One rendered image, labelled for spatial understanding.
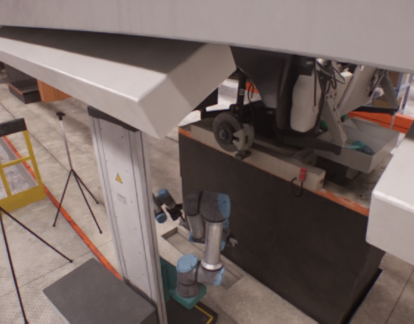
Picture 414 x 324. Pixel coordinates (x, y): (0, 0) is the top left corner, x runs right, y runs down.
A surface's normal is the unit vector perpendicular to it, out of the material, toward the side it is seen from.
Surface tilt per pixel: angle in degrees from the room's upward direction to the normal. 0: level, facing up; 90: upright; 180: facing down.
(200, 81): 90
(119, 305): 0
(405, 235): 117
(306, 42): 90
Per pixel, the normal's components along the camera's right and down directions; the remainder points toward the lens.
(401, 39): -0.72, 0.33
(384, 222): -0.65, 0.69
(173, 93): 0.69, 0.34
